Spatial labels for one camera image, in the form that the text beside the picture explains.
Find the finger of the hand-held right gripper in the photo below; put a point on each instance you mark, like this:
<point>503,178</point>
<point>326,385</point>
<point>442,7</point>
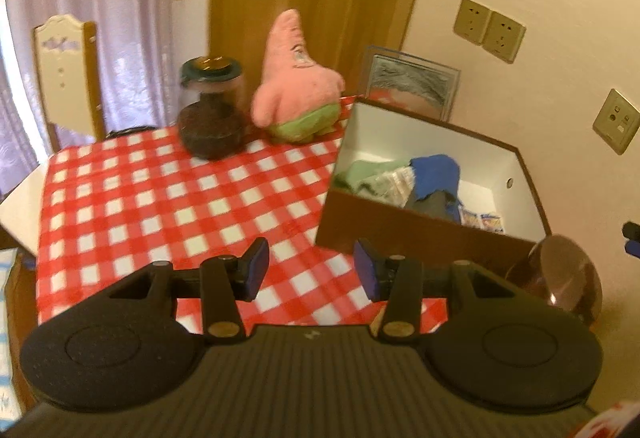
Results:
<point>633,248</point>

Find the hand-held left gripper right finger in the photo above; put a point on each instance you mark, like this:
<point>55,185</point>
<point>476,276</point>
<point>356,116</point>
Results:
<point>366,273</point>

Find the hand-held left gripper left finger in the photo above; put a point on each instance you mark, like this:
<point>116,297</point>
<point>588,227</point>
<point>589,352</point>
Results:
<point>258,268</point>

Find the brown cardboard box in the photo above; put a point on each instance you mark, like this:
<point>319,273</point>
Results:
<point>400,233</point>

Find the grey cloth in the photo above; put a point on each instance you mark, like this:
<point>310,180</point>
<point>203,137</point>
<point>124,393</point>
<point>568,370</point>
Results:
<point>431,208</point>

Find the grey blue patterned sock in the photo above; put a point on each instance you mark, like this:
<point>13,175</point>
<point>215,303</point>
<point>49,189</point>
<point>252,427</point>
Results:
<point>397,183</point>

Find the light green towel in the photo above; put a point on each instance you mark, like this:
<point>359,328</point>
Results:
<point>367,175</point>

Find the blue knitted cloth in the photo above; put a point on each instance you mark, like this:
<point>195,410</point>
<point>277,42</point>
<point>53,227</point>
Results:
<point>437,175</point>

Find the dark brown metal canister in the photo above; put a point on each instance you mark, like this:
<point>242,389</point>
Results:
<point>560,273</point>

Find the red white checked tablecloth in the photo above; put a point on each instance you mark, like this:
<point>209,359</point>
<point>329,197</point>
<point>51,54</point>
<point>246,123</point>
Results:
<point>150,218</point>

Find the colourful small packets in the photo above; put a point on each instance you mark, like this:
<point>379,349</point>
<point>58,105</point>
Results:
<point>482,221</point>

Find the glass jar with dark base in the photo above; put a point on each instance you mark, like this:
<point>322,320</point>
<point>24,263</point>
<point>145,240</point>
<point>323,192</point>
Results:
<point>212,118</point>

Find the red white packet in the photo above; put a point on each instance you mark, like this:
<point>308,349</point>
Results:
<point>607,423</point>

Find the pink starfish plush toy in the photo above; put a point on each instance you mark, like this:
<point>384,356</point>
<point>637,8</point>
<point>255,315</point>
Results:
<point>295,88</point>

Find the framed picture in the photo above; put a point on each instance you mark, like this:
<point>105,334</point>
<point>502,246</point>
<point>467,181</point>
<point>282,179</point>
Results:
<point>410,80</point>

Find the cream wooden chair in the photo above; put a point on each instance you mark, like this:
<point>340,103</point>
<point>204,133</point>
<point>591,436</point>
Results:
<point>67,78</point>

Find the sheer lilac curtain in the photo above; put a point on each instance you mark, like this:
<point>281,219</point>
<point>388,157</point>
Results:
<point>115,8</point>

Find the beige wall socket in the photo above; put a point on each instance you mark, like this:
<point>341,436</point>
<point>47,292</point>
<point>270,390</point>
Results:
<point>617,120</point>

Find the beige wall power outlet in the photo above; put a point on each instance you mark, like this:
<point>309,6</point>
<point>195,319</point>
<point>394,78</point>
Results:
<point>504,37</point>
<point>472,20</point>

